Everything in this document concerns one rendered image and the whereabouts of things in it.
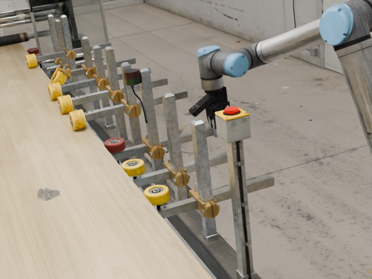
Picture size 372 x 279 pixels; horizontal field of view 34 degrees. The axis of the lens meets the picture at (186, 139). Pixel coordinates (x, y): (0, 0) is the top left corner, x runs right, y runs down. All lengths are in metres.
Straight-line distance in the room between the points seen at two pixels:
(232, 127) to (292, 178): 2.42
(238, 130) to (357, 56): 0.50
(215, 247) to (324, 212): 1.66
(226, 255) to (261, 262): 1.22
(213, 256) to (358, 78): 0.71
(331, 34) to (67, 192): 0.98
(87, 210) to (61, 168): 0.38
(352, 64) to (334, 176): 2.14
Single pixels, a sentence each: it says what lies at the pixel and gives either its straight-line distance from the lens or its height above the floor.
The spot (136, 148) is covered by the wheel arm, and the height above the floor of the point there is 0.86.
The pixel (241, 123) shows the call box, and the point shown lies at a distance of 1.61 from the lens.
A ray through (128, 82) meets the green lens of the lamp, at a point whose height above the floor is 1.14.
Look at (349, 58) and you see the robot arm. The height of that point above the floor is 1.25.
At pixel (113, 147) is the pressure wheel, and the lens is 2.38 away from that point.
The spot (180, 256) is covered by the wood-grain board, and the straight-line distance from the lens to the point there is 1.63.
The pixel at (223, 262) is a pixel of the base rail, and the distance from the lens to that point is 1.95.
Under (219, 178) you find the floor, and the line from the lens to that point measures 4.07.
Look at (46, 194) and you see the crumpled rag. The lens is 2.06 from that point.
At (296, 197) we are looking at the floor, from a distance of 3.77.
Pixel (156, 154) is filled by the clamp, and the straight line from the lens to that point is 2.39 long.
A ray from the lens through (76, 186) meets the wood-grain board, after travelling 2.11.
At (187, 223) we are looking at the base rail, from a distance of 2.17.
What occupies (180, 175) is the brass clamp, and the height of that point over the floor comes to 0.85.
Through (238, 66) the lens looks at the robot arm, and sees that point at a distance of 2.34.
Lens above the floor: 1.77
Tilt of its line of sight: 22 degrees down
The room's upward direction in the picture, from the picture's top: 7 degrees counter-clockwise
